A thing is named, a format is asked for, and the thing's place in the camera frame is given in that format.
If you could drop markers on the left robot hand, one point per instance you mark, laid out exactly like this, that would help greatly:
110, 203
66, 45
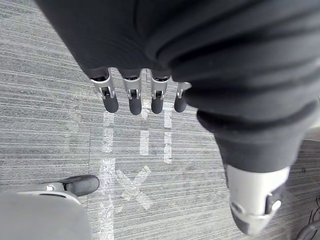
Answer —
205, 50

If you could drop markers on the short white tape strip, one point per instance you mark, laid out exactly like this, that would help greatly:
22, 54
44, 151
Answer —
168, 140
108, 132
144, 142

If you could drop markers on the white tape cross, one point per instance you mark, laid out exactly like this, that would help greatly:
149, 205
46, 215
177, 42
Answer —
132, 186

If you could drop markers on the long white tape strip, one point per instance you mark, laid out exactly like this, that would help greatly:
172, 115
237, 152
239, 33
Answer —
107, 190

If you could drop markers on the dark robot foot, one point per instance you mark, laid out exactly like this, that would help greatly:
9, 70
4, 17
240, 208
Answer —
82, 183

